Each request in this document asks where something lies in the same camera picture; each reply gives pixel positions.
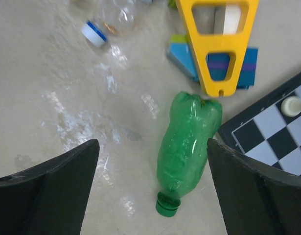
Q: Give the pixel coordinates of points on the teal green toy block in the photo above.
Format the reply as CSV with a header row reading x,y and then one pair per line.
x,y
179,53

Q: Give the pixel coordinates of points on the black white chessboard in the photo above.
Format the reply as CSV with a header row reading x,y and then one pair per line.
x,y
265,134

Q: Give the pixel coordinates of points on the green plastic bottle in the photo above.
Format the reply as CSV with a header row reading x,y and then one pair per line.
x,y
183,155

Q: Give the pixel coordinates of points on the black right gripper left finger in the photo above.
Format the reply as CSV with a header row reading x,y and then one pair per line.
x,y
49,198

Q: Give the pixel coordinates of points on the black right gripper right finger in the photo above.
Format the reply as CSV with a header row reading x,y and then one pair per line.
x,y
255,198

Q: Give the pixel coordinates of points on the Pepsi label clear bottle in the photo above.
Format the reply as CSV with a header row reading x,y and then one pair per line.
x,y
110,18

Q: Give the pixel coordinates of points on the yellow triangle toy block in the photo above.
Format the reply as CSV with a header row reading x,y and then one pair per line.
x,y
202,45

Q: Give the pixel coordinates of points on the blue purple toy block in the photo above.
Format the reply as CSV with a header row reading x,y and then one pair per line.
x,y
218,65

